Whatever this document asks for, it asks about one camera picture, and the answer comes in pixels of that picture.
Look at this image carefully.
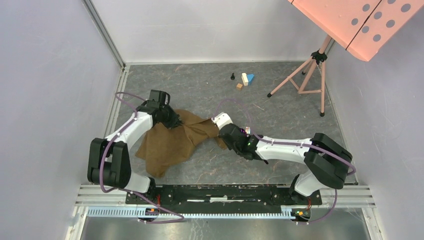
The pink tripod stand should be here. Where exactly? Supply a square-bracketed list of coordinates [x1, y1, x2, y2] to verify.
[267, 34, 333, 117]

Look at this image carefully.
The blue wooden triangle block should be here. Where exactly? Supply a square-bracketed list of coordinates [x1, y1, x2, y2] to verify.
[246, 74, 255, 85]

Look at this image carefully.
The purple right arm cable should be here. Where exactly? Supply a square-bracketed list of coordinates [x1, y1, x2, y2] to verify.
[214, 97, 357, 226]

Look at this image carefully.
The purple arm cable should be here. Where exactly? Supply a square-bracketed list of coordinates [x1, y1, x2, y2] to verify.
[214, 97, 357, 226]
[99, 91, 186, 225]

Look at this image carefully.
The pink perforated stand board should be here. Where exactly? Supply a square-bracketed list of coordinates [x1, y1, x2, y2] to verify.
[290, 0, 424, 62]

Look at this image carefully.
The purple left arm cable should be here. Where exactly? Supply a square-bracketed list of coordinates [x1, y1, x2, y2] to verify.
[99, 91, 186, 225]

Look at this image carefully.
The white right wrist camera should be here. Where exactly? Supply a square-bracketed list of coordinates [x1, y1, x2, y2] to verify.
[211, 112, 233, 130]

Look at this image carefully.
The cream toy brick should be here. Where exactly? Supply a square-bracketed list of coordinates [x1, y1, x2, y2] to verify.
[241, 72, 249, 86]

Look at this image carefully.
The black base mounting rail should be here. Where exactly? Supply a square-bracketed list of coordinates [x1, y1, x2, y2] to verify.
[146, 184, 323, 214]

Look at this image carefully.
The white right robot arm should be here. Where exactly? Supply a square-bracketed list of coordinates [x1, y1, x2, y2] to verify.
[219, 123, 355, 204]

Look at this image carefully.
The brown cloth napkin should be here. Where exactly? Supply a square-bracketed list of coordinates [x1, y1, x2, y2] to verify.
[135, 109, 227, 178]

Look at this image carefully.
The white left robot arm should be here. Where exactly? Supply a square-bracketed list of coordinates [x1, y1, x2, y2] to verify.
[87, 90, 182, 204]

